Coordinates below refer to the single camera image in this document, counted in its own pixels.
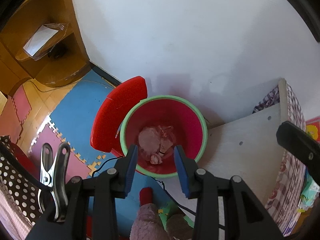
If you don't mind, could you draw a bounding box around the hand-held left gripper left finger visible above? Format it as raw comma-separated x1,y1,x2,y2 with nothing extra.
25,144,139,240

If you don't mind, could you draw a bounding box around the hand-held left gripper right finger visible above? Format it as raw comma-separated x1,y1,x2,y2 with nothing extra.
173,145,285,240

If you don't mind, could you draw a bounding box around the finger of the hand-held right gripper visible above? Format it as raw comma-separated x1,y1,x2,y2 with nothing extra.
276,121,320,173

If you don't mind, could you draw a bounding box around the clear plastic bag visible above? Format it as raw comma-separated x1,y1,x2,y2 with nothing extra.
138,127,161,157

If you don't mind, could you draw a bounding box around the red bucket with green rim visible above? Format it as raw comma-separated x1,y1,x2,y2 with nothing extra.
119,95,208,179

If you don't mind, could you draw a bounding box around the teal wet wipes pack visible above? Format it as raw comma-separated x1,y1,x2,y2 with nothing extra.
299,172,317,213

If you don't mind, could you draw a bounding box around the red floral printed cloth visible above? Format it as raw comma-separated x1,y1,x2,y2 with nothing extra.
305,116,320,140

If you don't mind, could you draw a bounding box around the red sock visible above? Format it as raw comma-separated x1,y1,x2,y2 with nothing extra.
139,187,153,207

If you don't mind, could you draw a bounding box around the red bin lid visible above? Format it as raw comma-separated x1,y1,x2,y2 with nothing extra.
90,76,148,157

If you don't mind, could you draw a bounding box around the metal spring clip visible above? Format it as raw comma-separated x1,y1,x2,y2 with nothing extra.
39,142,71,222

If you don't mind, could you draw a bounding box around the black polka dot cloth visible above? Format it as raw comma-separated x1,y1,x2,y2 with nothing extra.
0,135,54,220

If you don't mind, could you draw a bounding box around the pink ribbed cloth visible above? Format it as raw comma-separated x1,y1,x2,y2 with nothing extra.
0,180,38,237

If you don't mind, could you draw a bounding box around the clear package with white paper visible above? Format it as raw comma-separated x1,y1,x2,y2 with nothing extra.
23,23,70,62

